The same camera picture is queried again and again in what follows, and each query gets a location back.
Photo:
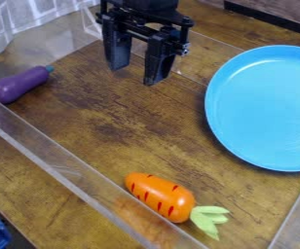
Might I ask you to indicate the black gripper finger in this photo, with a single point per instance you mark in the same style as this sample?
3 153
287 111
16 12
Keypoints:
159 59
116 41

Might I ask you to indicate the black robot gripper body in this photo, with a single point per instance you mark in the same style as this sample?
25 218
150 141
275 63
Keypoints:
133 13

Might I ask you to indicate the orange toy carrot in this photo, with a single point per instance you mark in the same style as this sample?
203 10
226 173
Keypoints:
174 202

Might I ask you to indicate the white checkered curtain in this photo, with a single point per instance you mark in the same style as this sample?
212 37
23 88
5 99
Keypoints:
24 14

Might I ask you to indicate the dark bar at top right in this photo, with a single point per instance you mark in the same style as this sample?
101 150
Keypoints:
276 21

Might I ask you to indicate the blue plastic plate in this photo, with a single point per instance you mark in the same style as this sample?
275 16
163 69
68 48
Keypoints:
251 105

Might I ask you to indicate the purple toy eggplant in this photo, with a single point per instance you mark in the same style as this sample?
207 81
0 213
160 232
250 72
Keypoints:
16 85

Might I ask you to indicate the clear acrylic tray wall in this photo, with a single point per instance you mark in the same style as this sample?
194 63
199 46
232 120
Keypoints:
76 133

